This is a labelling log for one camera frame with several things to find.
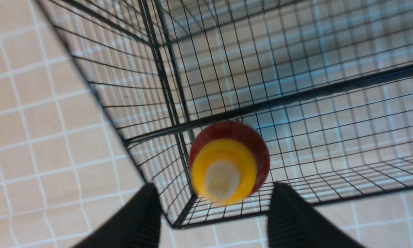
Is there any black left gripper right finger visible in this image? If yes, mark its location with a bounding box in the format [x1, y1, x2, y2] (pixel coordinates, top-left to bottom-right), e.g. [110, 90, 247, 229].
[267, 183, 363, 248]

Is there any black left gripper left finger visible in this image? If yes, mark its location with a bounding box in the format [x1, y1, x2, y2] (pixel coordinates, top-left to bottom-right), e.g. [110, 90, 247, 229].
[74, 183, 162, 248]

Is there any red ketchup bottle yellow cap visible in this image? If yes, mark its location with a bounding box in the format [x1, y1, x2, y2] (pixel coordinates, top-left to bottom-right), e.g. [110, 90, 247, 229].
[189, 120, 271, 205]

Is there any beige checkered tablecloth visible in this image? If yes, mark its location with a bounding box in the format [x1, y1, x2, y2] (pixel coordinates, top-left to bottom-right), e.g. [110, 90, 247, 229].
[0, 0, 413, 248]

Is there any black wire mesh rack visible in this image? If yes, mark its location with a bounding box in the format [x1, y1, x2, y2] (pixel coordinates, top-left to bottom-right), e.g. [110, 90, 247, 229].
[35, 0, 413, 229]

